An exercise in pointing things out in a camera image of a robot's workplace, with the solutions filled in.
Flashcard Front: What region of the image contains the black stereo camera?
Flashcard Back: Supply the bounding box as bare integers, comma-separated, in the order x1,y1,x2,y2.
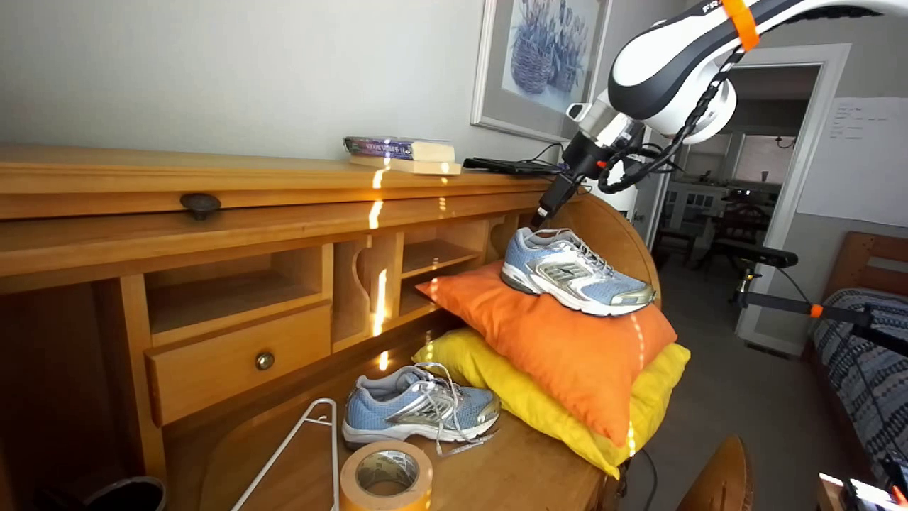
713,239,801,268

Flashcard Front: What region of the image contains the yellow pillow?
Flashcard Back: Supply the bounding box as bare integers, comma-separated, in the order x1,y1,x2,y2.
413,322,694,478

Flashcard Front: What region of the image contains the black keyboard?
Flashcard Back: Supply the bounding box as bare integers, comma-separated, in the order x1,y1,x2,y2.
464,152,574,182

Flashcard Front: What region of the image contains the framed blue flower picture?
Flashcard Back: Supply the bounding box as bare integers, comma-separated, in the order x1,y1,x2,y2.
472,0,616,145

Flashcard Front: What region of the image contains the wooden desk drawer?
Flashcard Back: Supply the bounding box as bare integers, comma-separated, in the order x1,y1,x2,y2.
143,300,336,424

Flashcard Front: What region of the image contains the tan packing tape roll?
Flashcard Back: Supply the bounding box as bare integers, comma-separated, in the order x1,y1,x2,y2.
337,437,437,511

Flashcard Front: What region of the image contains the wooden chair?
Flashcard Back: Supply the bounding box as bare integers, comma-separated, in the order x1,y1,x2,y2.
677,433,762,511

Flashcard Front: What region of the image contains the orange strap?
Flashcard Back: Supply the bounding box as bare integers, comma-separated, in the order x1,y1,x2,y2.
719,0,763,53

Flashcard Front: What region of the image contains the orange pillow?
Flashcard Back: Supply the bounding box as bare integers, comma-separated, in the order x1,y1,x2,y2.
415,260,681,447

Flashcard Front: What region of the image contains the black waste bin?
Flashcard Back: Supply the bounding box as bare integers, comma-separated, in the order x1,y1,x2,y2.
81,473,170,511

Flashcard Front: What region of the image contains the dark roll-top handle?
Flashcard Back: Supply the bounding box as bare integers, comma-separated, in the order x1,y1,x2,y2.
180,190,224,221

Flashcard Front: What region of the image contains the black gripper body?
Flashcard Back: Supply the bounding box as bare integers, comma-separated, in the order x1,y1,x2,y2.
556,131,611,190

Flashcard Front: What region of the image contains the striped bed blanket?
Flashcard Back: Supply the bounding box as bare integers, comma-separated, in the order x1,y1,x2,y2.
807,285,908,477

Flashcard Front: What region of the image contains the white door frame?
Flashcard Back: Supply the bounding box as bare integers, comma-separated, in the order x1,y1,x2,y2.
698,38,854,358

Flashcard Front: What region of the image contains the whiteboard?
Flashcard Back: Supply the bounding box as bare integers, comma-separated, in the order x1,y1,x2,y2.
799,92,908,230

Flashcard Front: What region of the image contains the cream book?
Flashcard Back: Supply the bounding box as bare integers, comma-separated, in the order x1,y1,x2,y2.
410,138,467,179

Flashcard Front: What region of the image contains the white wire hanger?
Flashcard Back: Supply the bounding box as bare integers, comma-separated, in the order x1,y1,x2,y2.
230,395,343,511

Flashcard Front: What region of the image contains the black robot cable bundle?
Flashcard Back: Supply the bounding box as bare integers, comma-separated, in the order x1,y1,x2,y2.
604,50,749,195

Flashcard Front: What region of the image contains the wooden roll-top desk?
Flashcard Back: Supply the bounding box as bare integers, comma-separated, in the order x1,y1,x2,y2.
0,142,665,511

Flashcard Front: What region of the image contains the black camera boom stand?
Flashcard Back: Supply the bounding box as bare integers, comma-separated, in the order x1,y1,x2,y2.
736,264,908,358

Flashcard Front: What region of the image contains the blue grey running shoe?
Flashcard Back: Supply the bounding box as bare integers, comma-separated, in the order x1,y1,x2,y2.
342,362,502,447
498,223,658,319

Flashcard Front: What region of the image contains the wooden bed headboard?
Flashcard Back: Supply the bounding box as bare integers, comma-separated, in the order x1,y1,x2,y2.
827,230,908,300

